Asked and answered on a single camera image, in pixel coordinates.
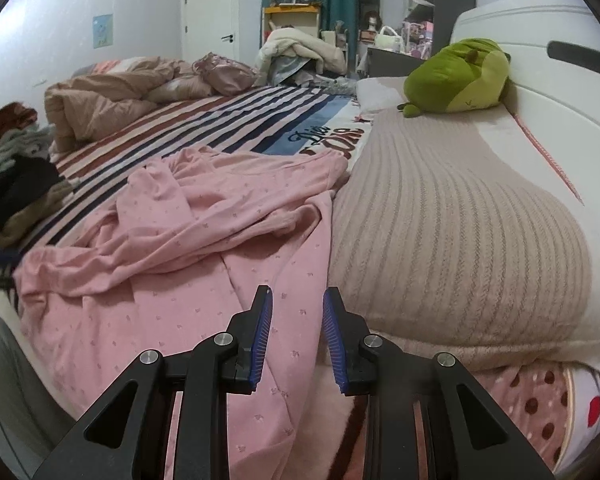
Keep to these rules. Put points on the yellow shelf unit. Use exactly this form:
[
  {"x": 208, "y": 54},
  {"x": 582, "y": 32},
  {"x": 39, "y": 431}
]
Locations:
[{"x": 291, "y": 16}]

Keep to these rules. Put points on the beige ribbed pillow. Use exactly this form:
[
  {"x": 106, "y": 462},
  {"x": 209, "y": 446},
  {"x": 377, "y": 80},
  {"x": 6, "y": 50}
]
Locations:
[{"x": 455, "y": 240}]

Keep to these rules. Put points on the white padded headboard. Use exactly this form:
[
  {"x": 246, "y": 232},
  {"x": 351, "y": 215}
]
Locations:
[{"x": 545, "y": 75}]

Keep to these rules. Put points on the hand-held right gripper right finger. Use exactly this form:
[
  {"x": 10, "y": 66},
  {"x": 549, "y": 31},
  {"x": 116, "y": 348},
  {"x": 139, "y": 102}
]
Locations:
[{"x": 333, "y": 340}]

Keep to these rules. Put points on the pink dotted blanket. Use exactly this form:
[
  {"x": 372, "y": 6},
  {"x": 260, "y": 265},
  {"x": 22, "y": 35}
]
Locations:
[{"x": 530, "y": 410}]

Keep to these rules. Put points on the small wall picture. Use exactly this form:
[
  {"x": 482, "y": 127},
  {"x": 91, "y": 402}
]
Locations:
[{"x": 102, "y": 31}]

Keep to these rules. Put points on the striped printed bed sheet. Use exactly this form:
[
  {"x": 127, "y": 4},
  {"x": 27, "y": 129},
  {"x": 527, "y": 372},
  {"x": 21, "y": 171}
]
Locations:
[{"x": 260, "y": 120}]

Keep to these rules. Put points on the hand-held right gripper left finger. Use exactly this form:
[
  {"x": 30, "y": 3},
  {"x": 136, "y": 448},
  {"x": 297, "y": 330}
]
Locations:
[{"x": 263, "y": 330}]

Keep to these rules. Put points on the white small pillow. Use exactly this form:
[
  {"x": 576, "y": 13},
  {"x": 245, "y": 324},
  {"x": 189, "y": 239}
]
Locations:
[{"x": 378, "y": 94}]

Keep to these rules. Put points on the pink patterned pajama garment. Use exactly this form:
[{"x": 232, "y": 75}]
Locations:
[{"x": 190, "y": 240}]

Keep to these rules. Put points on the green plush toy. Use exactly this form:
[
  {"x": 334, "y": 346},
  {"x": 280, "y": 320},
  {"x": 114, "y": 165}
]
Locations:
[{"x": 454, "y": 76}]

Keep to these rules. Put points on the white handbag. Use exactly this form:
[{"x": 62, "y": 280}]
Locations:
[{"x": 388, "y": 37}]

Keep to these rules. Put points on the white door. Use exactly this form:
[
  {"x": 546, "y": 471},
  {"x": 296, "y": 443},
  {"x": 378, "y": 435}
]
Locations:
[{"x": 211, "y": 15}]

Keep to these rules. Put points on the pile of dark clothes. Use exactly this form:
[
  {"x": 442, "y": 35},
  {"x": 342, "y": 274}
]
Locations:
[{"x": 15, "y": 180}]

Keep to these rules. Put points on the pile of cream bedding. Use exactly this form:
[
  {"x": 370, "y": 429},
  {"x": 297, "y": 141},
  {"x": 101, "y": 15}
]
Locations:
[{"x": 300, "y": 53}]

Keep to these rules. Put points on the beige crumpled duvet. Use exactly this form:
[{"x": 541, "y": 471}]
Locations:
[{"x": 115, "y": 95}]

